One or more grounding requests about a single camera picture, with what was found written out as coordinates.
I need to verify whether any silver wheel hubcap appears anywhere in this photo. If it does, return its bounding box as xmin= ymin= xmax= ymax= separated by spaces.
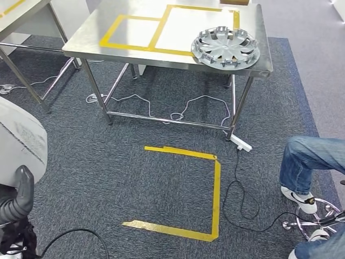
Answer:
xmin=191 ymin=26 xmax=261 ymax=70

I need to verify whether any black floor cable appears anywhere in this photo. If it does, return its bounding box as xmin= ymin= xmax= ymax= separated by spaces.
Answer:
xmin=35 ymin=228 xmax=110 ymax=259

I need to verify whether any person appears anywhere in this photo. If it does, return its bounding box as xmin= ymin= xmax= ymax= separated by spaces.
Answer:
xmin=279 ymin=135 xmax=345 ymax=259

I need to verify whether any white curved panel part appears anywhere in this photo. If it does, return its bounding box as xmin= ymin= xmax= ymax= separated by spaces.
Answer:
xmin=0 ymin=96 xmax=48 ymax=189

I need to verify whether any yellow tape on workbench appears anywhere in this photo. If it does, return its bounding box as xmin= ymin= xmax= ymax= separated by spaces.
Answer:
xmin=0 ymin=0 xmax=27 ymax=18

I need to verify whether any yellow floor tape outline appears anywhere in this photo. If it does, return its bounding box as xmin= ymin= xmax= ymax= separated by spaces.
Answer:
xmin=121 ymin=145 xmax=221 ymax=243

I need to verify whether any stainless steel workbench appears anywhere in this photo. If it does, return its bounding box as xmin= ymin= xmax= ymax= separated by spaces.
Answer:
xmin=62 ymin=0 xmax=274 ymax=142
xmin=0 ymin=0 xmax=81 ymax=115

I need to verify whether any black power cable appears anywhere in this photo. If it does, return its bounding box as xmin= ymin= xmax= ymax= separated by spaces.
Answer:
xmin=222 ymin=149 xmax=345 ymax=233

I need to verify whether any chrome stool base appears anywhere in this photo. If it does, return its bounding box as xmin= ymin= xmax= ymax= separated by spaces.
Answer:
xmin=282 ymin=198 xmax=345 ymax=243

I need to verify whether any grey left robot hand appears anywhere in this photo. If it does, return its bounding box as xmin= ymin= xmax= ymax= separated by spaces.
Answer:
xmin=14 ymin=165 xmax=35 ymax=212

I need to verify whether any yellow tape frame on workbench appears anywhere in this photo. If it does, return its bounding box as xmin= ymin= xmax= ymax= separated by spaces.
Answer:
xmin=99 ymin=4 xmax=240 ymax=57

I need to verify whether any brown cardboard box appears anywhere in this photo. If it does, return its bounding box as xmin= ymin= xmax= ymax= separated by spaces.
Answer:
xmin=219 ymin=0 xmax=250 ymax=6

